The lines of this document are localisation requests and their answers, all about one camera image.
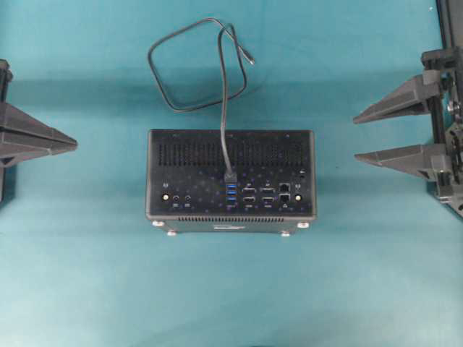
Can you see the black mini PC box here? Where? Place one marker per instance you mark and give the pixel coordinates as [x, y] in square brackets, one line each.
[244, 181]

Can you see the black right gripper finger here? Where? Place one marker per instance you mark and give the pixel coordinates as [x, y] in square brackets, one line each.
[419, 95]
[423, 161]

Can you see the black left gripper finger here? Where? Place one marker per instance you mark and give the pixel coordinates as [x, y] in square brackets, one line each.
[8, 184]
[21, 133]

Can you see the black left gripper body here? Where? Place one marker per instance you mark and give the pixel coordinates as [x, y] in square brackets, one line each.
[6, 77]

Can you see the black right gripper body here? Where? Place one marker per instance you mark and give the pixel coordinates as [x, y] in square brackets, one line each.
[443, 68]

